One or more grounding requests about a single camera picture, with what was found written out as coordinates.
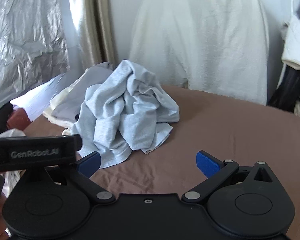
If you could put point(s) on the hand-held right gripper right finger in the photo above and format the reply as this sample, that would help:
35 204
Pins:
207 165

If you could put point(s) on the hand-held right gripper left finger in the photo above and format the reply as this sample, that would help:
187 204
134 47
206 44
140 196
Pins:
90 163

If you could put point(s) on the light grey t-shirt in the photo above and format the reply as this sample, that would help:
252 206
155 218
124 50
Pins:
120 115

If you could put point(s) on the white plastic bag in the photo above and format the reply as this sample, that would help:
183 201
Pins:
12 133

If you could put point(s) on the brown bed sheet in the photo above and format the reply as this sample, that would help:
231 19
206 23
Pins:
215 130

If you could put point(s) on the dark red cloth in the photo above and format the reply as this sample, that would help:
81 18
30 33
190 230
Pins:
18 120

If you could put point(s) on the cream blanket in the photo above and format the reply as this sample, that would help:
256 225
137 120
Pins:
12 183

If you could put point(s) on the black cloth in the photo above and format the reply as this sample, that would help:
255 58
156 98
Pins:
2 117

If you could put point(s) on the white fabric sheet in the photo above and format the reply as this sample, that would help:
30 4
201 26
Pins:
37 97

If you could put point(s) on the cream and grey garment pile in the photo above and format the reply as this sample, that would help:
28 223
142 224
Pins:
90 77

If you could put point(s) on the black hanging garment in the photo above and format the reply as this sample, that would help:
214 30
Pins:
287 87

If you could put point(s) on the white cloth cover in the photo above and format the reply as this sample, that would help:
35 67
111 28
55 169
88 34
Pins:
202 42

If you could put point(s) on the silver plastic sheet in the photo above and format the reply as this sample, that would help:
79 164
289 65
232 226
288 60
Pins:
22 30

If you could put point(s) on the beige curtain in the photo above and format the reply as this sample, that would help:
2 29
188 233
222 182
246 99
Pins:
90 17

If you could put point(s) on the white quilted jacket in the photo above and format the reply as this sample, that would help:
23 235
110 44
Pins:
298 45

